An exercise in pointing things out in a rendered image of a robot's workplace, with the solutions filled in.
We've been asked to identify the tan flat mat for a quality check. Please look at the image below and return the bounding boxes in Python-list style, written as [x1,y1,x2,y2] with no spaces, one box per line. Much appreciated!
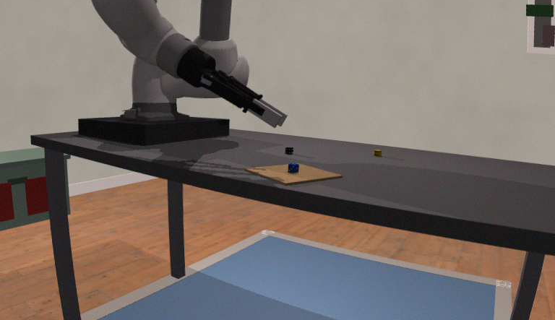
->
[244,163,343,186]

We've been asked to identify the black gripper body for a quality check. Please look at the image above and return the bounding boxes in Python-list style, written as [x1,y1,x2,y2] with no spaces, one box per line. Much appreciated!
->
[177,48,223,87]

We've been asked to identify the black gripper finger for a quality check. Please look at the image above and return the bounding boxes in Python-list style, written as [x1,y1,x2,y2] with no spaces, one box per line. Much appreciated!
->
[199,69,282,128]
[219,70,288,126]

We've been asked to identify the blue die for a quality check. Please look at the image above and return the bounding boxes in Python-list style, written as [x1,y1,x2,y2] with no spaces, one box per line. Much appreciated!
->
[288,163,299,173]

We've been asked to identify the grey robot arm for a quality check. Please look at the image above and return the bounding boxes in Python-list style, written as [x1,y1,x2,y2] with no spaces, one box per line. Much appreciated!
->
[91,0,249,121]

